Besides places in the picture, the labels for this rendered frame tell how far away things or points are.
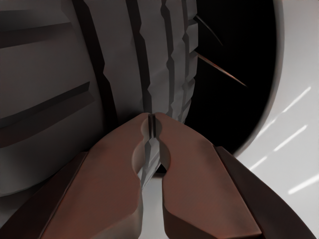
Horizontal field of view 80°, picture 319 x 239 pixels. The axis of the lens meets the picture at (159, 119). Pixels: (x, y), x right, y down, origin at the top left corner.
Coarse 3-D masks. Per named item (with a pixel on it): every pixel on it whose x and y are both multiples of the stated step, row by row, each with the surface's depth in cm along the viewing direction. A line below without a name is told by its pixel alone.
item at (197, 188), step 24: (168, 120) 11; (168, 144) 9; (192, 144) 9; (168, 168) 8; (192, 168) 8; (216, 168) 7; (168, 192) 7; (192, 192) 7; (216, 192) 7; (168, 216) 6; (192, 216) 6; (216, 216) 6; (240, 216) 6
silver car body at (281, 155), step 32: (288, 0) 29; (288, 32) 30; (288, 64) 33; (288, 96) 35; (288, 128) 37; (256, 160) 44; (288, 160) 41; (160, 192) 67; (288, 192) 44; (160, 224) 77
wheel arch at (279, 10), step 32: (224, 0) 59; (256, 0) 55; (224, 32) 63; (256, 32) 59; (224, 64) 68; (256, 64) 63; (192, 96) 79; (224, 96) 73; (256, 96) 59; (192, 128) 85; (224, 128) 69; (256, 128) 41
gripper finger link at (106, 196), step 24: (144, 120) 11; (96, 144) 9; (120, 144) 9; (144, 144) 11; (96, 168) 8; (120, 168) 8; (72, 192) 7; (96, 192) 7; (120, 192) 7; (72, 216) 6; (96, 216) 6; (120, 216) 6
